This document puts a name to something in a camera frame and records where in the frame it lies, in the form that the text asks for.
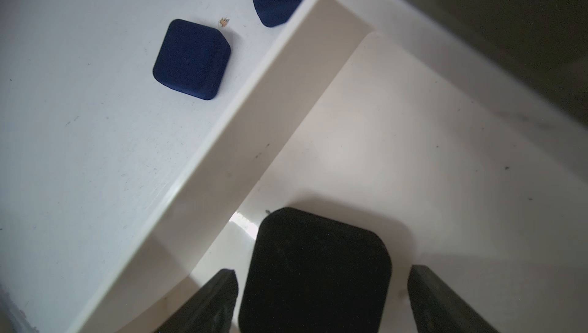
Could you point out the three-tier drawer cabinet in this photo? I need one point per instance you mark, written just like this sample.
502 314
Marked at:
541 42

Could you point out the navy brooch box three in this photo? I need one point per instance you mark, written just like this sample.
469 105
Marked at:
192 59

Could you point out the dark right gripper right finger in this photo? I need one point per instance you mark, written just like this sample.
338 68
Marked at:
437 308

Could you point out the black brooch box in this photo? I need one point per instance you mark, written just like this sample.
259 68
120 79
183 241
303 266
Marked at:
313 274

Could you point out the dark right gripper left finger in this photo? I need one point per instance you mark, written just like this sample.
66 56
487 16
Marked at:
211 309

